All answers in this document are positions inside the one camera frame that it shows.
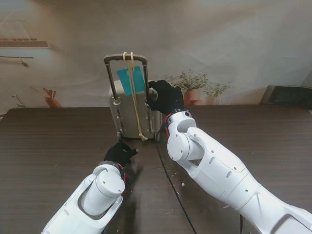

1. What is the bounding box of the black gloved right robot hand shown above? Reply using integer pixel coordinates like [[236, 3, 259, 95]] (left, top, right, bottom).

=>
[[145, 79, 185, 116]]

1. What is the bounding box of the teal luggage tag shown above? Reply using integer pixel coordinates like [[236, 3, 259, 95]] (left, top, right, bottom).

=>
[[116, 65, 146, 97]]

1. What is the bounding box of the dark flat box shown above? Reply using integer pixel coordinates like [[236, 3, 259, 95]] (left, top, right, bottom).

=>
[[259, 84, 312, 109]]

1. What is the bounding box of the small beige trolley suitcase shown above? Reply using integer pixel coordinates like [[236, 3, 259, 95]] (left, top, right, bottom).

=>
[[103, 54, 164, 143]]

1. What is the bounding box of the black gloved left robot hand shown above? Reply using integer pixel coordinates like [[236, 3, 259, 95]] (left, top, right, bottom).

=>
[[103, 141, 140, 168]]

